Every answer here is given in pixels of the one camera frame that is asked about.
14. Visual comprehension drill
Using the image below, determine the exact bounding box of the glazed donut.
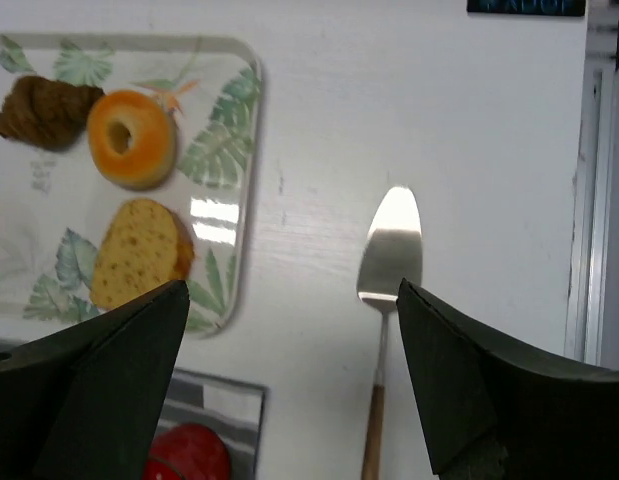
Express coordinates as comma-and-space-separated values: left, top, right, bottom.
87, 90, 177, 190

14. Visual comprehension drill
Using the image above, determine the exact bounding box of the silver cake server wooden handle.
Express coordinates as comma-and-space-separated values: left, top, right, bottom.
356, 186, 423, 480

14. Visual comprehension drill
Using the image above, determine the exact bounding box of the yellow loaf cake slice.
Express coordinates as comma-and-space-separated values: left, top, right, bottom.
90, 198, 195, 310

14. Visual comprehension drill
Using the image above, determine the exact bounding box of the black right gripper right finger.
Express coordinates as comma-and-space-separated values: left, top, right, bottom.
397, 281, 619, 479

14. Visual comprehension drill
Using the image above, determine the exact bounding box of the aluminium table frame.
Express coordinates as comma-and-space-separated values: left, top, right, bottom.
564, 1, 619, 370

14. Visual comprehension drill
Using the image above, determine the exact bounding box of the blue table label right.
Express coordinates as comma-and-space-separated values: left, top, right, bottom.
466, 0, 586, 18

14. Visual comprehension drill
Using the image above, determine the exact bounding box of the leaf-patterned serving tray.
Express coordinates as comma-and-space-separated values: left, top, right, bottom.
0, 33, 263, 338

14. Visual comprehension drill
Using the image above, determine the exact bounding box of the brown chocolate bread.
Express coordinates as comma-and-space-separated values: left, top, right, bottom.
0, 75, 104, 151

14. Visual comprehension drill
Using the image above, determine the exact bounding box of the red cup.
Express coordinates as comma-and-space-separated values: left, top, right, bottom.
142, 423, 232, 480

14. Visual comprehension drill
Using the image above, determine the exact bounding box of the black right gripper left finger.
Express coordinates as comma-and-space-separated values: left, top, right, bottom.
0, 280, 190, 479

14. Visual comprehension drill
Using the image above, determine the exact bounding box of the grey striped placemat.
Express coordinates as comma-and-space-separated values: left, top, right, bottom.
156, 368, 267, 479

